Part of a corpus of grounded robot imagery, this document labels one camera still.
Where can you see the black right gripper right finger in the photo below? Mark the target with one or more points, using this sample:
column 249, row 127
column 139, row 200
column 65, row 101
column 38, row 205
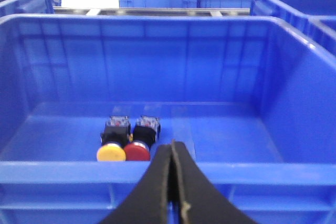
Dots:
column 198, row 199

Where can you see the small blue crate background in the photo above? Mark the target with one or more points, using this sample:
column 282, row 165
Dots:
column 223, row 3

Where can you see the large blue bin right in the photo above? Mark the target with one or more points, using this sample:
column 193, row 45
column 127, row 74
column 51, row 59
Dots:
column 252, row 99

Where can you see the large blue bin left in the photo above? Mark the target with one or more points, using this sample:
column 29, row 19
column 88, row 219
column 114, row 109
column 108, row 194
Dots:
column 314, row 18

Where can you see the red push button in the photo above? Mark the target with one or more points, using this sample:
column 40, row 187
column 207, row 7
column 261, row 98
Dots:
column 145, row 133

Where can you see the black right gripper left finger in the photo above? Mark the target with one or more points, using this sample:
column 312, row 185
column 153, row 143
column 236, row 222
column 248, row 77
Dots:
column 148, row 201

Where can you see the metal roller conveyor frame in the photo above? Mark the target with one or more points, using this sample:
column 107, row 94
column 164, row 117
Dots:
column 163, row 12

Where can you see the large blue bin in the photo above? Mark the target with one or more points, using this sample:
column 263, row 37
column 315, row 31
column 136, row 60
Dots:
column 252, row 99
column 314, row 18

